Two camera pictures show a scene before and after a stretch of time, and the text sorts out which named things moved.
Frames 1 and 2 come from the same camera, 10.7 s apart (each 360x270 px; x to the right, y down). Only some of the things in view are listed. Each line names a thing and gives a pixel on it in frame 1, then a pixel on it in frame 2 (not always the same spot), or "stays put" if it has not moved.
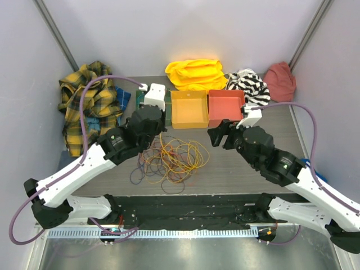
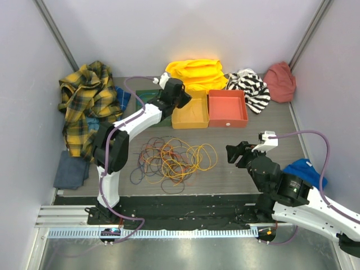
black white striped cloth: [256, 92] stays put
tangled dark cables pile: [165, 157] stays put
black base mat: [188, 211] stays put
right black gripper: [216, 135] to [243, 148]
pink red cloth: [280, 83] stays put
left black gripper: [163, 127] to [186, 98]
